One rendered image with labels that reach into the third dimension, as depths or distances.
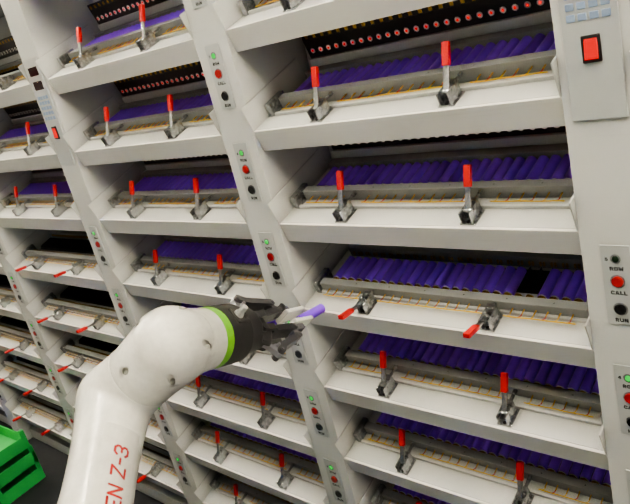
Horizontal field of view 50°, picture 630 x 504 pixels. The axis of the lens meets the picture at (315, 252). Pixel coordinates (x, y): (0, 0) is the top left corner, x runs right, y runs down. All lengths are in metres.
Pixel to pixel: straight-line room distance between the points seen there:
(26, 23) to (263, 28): 0.81
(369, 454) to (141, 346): 0.81
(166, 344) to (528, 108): 0.58
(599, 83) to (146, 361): 0.67
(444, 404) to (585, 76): 0.68
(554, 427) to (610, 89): 0.59
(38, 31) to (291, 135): 0.86
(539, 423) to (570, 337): 0.20
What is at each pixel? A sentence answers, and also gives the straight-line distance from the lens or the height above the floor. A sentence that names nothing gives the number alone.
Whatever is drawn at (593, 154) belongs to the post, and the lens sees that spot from 0.98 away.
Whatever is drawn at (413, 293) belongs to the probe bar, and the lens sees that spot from 1.29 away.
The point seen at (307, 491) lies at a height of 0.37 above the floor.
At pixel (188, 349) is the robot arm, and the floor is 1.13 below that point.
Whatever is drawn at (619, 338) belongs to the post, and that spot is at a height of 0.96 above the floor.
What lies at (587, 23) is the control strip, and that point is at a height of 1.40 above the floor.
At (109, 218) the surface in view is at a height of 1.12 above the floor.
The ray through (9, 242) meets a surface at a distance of 2.59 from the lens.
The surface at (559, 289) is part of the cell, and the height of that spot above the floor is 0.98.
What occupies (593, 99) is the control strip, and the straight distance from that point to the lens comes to 0.96.
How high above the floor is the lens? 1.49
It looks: 19 degrees down
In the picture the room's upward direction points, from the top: 15 degrees counter-clockwise
